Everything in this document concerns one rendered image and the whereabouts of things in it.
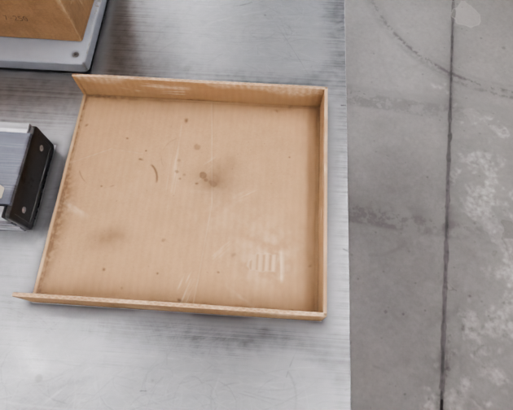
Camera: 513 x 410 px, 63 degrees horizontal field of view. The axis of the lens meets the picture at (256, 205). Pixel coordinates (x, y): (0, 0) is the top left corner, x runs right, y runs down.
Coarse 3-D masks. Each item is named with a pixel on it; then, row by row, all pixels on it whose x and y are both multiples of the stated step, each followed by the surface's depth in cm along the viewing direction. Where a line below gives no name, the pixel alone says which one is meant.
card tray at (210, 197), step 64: (128, 128) 50; (192, 128) 50; (256, 128) 50; (320, 128) 50; (64, 192) 47; (128, 192) 47; (192, 192) 47; (256, 192) 47; (320, 192) 46; (64, 256) 45; (128, 256) 45; (192, 256) 45; (256, 256) 45; (320, 256) 43; (320, 320) 42
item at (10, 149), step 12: (0, 132) 45; (0, 144) 44; (12, 144) 44; (24, 144) 44; (0, 156) 44; (12, 156) 44; (24, 156) 44; (0, 168) 43; (12, 168) 43; (0, 180) 43; (12, 180) 43; (12, 192) 42; (0, 204) 42
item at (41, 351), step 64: (128, 0) 58; (192, 0) 58; (256, 0) 58; (320, 0) 58; (128, 64) 54; (192, 64) 54; (256, 64) 54; (320, 64) 54; (64, 128) 51; (0, 256) 45; (0, 320) 43; (64, 320) 43; (128, 320) 43; (192, 320) 43; (256, 320) 43; (0, 384) 41; (64, 384) 41; (128, 384) 41; (192, 384) 41; (256, 384) 41; (320, 384) 41
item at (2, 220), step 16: (0, 128) 45; (16, 128) 45; (32, 128) 46; (32, 144) 45; (48, 144) 49; (32, 160) 46; (48, 160) 49; (32, 176) 46; (16, 192) 43; (32, 192) 46; (0, 208) 42; (16, 208) 43; (32, 208) 46; (0, 224) 44; (16, 224) 44; (32, 224) 46
